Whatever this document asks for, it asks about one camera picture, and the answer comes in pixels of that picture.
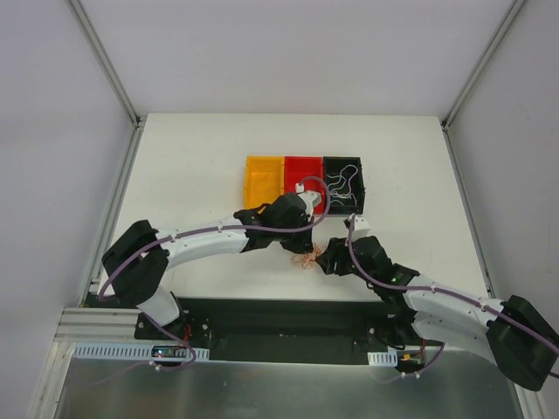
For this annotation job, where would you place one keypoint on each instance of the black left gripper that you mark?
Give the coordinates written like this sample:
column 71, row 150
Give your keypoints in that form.
column 298, row 241

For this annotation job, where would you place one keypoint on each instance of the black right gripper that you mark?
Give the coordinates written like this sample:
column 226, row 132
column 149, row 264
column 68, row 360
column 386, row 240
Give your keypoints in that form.
column 336, row 258

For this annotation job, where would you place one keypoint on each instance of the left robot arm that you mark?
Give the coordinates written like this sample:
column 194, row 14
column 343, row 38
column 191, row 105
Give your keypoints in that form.
column 137, row 261

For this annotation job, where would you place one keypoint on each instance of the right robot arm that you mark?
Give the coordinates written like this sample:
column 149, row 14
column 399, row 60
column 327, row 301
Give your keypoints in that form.
column 510, row 333

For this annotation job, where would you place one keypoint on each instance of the red plastic bin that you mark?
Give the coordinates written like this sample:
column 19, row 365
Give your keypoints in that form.
column 296, row 168

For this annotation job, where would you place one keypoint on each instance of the yellow plastic bin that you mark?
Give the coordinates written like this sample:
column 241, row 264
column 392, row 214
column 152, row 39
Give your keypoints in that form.
column 264, row 179

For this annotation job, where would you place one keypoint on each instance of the black plastic bin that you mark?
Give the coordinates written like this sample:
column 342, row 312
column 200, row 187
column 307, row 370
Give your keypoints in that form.
column 344, row 179

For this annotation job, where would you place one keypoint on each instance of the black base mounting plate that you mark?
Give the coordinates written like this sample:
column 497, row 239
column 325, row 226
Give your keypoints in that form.
column 292, row 331

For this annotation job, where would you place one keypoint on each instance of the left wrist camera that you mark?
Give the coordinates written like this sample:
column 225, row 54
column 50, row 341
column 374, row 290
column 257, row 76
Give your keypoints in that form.
column 311, row 198

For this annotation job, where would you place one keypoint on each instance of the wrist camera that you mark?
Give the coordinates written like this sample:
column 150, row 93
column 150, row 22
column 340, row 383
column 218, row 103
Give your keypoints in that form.
column 311, row 198
column 359, row 226

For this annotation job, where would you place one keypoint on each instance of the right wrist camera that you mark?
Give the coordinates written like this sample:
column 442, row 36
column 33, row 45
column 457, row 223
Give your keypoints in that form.
column 359, row 226

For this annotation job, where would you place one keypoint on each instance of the right white cable duct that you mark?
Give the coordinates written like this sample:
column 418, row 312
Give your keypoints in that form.
column 383, row 359

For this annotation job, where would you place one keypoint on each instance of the white cable duct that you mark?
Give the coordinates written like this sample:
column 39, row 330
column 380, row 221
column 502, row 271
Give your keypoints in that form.
column 137, row 352
column 383, row 359

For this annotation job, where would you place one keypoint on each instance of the left aluminium frame post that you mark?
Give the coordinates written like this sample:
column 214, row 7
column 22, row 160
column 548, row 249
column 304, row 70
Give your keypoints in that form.
column 93, row 39

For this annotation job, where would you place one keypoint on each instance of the aluminium frame post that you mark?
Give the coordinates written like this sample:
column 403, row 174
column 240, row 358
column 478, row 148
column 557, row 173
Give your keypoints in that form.
column 93, row 39
column 493, row 45

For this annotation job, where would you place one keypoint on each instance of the left aluminium table rail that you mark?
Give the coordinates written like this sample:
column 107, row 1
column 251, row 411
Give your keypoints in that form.
column 48, row 396

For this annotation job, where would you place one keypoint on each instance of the left white cable duct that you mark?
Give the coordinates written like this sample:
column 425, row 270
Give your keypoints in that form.
column 137, row 352

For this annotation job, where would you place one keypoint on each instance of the right aluminium frame post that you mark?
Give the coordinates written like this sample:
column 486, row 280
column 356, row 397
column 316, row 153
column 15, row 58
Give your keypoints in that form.
column 493, row 45

